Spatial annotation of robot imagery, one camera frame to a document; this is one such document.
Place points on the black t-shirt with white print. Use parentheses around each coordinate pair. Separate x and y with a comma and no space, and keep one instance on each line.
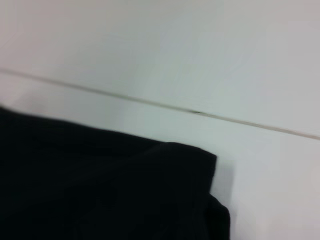
(100,187)

